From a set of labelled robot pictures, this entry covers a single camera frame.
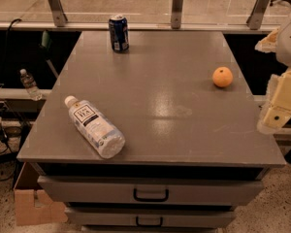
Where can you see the blue pepsi can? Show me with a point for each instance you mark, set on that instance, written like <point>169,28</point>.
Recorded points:
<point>118,27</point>

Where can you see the right metal bracket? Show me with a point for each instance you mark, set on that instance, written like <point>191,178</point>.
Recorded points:
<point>255,19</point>

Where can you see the middle metal bracket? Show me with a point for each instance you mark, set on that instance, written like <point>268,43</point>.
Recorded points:
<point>176,14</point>

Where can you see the small water bottle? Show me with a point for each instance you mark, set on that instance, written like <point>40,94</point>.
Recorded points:
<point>30,85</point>

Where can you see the left metal bracket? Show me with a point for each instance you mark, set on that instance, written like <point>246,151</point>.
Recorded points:
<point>58,15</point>

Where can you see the cardboard box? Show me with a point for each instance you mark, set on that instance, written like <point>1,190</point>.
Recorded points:
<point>32,205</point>

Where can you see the metal bracket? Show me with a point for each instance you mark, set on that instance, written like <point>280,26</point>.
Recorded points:
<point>58,15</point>
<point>176,14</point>
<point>255,19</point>

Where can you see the top drawer black handle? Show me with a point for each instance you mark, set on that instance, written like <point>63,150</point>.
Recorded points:
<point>150,196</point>

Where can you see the drawer black handle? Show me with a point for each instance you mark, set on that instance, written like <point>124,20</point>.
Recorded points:
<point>150,196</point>
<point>149,222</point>

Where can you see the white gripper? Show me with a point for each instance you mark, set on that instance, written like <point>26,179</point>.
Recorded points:
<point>290,46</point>

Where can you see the lower drawer black handle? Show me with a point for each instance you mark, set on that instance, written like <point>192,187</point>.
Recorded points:
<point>149,222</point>

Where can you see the grey drawer cabinet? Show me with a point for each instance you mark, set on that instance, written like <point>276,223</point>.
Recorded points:
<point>182,133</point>

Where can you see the green handled tool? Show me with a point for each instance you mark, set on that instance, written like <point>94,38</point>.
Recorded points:
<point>45,47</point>

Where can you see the clear tea bottle lying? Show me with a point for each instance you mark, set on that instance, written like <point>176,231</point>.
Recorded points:
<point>99,132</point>

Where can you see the orange fruit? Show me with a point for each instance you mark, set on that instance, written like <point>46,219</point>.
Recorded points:
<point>222,77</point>

